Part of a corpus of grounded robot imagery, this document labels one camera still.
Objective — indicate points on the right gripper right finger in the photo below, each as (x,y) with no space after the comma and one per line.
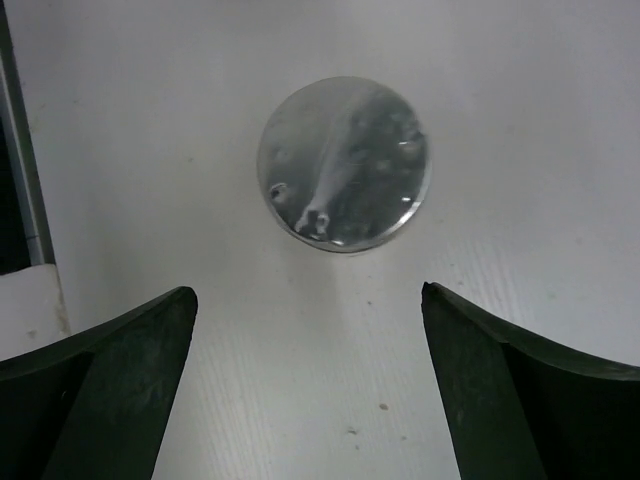
(521,406)

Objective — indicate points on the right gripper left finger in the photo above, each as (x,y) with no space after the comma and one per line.
(96,405)

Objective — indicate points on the silver lid shaker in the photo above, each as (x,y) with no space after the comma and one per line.
(343,164)

